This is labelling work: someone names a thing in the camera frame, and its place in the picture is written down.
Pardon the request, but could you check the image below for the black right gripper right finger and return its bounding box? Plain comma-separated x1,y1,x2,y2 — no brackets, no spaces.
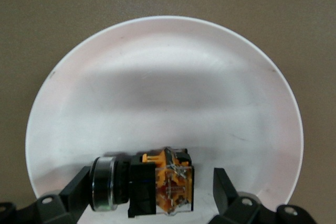
209,167,316,224

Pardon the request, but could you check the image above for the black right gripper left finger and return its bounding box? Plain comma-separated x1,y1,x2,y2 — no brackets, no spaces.
0,165,93,224

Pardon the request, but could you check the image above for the orange push button switch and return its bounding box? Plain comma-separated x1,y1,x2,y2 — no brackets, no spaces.
89,147,195,219

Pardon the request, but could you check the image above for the pink round plate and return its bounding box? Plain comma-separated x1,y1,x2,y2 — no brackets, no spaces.
25,15,305,224

